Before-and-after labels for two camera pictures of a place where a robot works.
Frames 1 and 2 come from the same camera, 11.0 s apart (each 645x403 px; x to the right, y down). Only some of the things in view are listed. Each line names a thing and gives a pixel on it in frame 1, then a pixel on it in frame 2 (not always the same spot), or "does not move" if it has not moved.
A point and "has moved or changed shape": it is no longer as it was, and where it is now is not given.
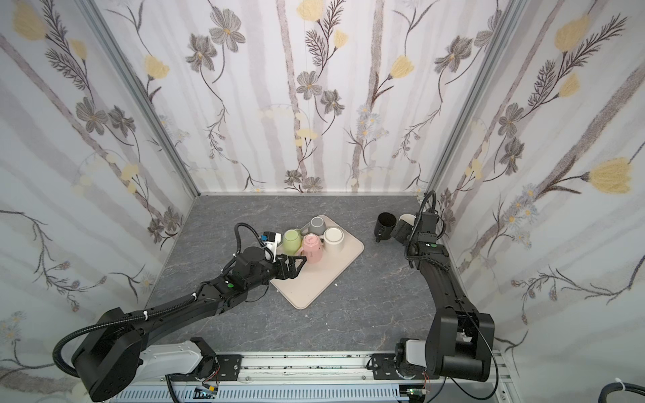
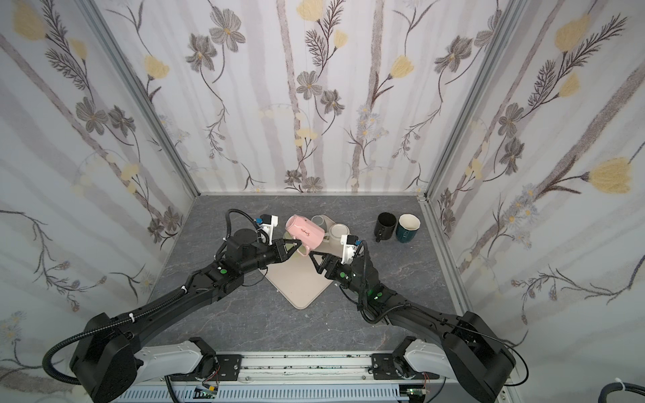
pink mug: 312,248 has moved or changed shape
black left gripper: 285,266 → 281,252
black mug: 385,224 does not move
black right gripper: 401,231 → 332,267
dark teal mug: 403,228 does not move
